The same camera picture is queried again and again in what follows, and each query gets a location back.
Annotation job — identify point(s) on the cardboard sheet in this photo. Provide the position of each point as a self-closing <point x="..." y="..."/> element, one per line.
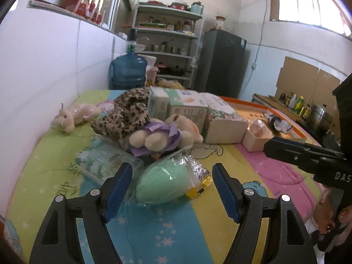
<point x="302" y="77"/>

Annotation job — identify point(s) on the purple white packet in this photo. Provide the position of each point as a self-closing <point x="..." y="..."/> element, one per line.
<point x="282" y="125"/>

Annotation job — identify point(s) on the black water pump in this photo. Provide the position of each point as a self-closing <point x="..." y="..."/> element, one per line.
<point x="132" y="37"/>

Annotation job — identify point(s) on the red lidded pan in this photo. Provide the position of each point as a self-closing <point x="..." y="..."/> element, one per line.
<point x="178" y="5"/>

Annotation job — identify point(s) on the dark grey fridge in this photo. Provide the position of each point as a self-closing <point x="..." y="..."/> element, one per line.
<point x="222" y="63"/>

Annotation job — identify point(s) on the shrink-wrapped drink bottle pack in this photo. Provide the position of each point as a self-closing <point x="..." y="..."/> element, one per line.
<point x="86" y="2"/>

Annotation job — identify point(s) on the clear wrapped pink item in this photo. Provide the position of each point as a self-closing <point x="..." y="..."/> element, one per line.
<point x="258" y="128"/>

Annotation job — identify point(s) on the green white carton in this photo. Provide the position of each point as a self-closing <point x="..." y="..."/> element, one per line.
<point x="189" y="112"/>

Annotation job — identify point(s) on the teal pot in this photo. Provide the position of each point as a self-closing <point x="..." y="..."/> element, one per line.
<point x="196" y="8"/>

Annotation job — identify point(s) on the floral cardboard box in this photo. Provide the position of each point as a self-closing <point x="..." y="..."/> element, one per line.
<point x="220" y="132"/>

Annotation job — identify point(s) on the pink plush toy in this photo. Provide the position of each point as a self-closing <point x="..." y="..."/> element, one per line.
<point x="79" y="114"/>

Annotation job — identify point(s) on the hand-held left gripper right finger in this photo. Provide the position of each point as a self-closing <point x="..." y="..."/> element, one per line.
<point x="224" y="192"/>

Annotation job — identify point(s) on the mint green bagged soft toy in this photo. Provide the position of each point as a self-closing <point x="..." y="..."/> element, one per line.
<point x="162" y="181"/>

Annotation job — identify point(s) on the barred window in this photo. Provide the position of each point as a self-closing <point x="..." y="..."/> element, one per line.
<point x="308" y="2"/>

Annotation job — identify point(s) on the sliding glass window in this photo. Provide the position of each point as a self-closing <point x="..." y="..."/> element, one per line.
<point x="118" y="0"/>

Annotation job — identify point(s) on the pink cup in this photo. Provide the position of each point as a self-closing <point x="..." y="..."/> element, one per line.
<point x="152" y="74"/>

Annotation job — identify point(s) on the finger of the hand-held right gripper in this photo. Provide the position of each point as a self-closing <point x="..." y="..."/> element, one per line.
<point x="286" y="151"/>

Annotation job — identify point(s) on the black wok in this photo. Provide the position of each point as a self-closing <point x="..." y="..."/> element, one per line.
<point x="176" y="71"/>

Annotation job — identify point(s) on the small white box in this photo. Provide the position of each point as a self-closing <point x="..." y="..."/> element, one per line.
<point x="255" y="144"/>

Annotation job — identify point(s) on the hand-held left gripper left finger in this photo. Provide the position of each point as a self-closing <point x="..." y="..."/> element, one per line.
<point x="118" y="191"/>

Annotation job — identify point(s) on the person's right hand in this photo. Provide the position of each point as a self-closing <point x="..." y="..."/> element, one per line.
<point x="326" y="220"/>

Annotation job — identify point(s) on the teddy bear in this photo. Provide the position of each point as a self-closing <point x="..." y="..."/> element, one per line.
<point x="148" y="140"/>

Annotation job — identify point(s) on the green white tissue pack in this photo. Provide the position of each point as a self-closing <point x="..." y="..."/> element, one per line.
<point x="104" y="159"/>

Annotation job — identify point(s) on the blue water jug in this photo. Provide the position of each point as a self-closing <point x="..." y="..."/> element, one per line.
<point x="128" y="71"/>

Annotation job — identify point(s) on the green yellow bottle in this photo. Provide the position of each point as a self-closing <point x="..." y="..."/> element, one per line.
<point x="299" y="106"/>

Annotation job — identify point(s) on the steel pot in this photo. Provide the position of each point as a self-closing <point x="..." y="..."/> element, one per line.
<point x="319" y="117"/>

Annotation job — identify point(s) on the orange shallow cardboard box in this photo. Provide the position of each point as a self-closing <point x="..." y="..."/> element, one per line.
<point x="253" y="108"/>

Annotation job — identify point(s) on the grey metal shelf rack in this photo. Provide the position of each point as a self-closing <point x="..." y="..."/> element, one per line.
<point x="178" y="13"/>

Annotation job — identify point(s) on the leopard print cloth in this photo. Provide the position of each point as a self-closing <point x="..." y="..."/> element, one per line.
<point x="123" y="115"/>

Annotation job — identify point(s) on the glass jar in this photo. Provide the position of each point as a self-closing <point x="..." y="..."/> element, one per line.
<point x="220" y="23"/>

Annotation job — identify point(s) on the wooden counter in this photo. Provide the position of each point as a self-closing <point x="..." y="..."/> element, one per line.
<point x="264" y="99"/>

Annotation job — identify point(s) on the white tissue bundle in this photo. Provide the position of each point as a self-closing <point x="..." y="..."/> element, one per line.
<point x="158" y="103"/>

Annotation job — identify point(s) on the silver yellow snack packet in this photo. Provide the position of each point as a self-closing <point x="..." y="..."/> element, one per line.
<point x="199" y="173"/>

